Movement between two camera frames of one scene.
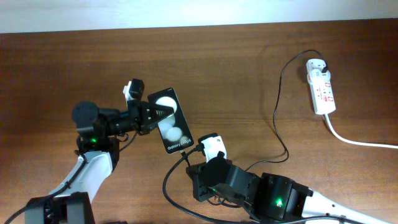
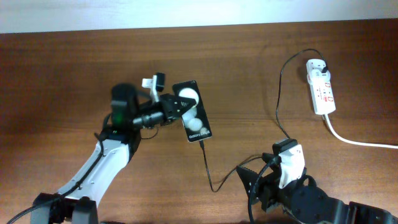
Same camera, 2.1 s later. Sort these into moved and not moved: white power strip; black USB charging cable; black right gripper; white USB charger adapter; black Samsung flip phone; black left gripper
Moved: black right gripper; black left gripper; black Samsung flip phone; black USB charging cable
Not moved: white power strip; white USB charger adapter
